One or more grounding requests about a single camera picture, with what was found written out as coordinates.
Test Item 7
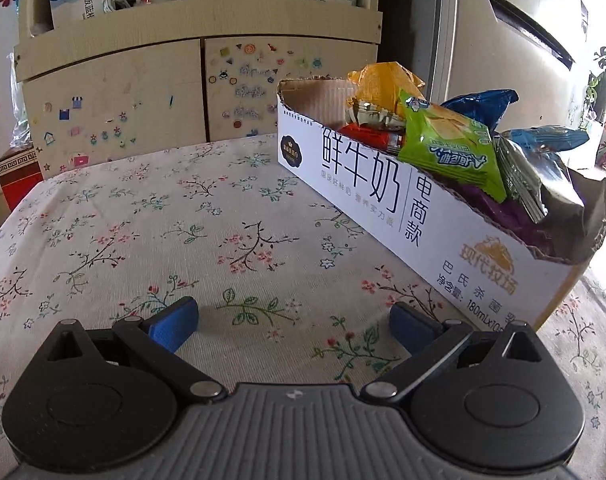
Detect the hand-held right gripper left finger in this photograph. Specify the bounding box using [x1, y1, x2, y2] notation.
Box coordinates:
[47, 296, 230, 402]

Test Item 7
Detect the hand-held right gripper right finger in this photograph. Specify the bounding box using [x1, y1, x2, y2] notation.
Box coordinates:
[359, 301, 544, 402]

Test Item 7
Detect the purple snack packet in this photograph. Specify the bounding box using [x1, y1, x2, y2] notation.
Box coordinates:
[450, 180, 558, 257]

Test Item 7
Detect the white printed cardboard box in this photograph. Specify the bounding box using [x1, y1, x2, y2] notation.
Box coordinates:
[275, 76, 606, 333]

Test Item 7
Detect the green snack packet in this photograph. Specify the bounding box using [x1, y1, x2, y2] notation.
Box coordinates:
[395, 88, 508, 204]

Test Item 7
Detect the silver foil snack packet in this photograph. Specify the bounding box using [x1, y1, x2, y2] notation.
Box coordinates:
[492, 135, 585, 224]

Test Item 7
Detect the red snack packet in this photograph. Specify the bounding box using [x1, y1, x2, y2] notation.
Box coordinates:
[339, 122, 409, 157]

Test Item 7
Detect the blue foil snack packet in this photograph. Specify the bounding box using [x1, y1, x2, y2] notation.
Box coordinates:
[500, 127, 591, 167]
[439, 88, 520, 136]

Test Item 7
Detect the large yellow snack packet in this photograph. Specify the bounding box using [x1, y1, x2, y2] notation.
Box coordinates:
[346, 61, 427, 123]

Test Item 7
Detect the red patterned box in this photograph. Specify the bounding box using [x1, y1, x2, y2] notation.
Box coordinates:
[0, 142, 44, 211]

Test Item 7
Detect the beige stickered cabinet door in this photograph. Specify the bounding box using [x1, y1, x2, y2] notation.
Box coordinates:
[203, 35, 381, 143]
[20, 37, 209, 181]

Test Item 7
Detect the clear plastic bag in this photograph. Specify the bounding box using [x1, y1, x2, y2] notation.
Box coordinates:
[6, 52, 37, 151]

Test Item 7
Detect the white refrigerator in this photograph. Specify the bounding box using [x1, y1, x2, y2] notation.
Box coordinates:
[430, 0, 606, 281]

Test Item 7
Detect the beige wooden cabinet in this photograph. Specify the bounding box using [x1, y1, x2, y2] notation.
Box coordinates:
[13, 0, 384, 183]

